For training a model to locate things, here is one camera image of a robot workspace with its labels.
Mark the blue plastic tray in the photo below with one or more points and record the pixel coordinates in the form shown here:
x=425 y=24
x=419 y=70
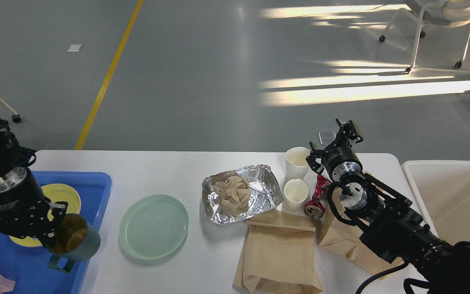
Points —
x=28 y=266

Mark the small grey floor plate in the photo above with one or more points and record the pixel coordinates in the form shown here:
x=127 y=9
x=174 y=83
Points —
x=326 y=138

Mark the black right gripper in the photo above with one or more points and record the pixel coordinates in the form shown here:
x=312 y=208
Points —
x=340 y=160

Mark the aluminium foil tray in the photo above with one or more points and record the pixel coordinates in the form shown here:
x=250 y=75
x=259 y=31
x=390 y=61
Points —
x=264 y=194

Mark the white chair on casters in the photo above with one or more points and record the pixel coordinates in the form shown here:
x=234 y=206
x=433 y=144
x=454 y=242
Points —
x=440 y=13

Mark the yellow plate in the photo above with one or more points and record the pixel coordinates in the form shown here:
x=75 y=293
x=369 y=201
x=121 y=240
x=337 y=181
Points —
x=55 y=192

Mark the crushed red soda can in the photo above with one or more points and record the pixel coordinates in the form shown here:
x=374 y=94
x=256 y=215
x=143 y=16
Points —
x=314 y=209

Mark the light green plate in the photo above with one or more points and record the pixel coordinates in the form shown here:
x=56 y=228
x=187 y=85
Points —
x=153 y=227

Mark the large brown paper bag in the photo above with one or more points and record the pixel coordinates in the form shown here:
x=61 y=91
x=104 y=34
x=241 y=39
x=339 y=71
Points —
x=278 y=255

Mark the white plastic bin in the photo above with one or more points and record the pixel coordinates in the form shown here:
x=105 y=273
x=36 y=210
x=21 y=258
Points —
x=441 y=189

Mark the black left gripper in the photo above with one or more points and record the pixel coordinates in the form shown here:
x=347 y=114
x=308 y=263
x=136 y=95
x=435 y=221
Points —
x=25 y=211

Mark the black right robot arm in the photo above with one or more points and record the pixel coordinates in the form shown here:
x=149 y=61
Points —
x=390 y=227

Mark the small brown paper bag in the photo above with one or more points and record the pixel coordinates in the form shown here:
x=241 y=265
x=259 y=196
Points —
x=343 y=240

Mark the white paper cup front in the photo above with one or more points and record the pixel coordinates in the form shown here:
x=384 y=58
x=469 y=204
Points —
x=295 y=192

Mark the dark teal mug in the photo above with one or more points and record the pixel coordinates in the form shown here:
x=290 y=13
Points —
x=75 y=241

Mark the crumpled brown paper napkin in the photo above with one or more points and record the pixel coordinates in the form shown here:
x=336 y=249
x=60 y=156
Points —
x=234 y=194

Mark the white paper cup rear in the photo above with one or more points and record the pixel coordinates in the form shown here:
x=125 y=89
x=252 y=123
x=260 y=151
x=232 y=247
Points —
x=296 y=164

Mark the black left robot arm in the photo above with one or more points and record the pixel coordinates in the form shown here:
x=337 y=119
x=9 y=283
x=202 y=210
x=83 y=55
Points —
x=12 y=154

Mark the white paper cup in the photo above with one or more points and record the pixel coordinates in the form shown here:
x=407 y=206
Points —
x=296 y=164
x=295 y=192

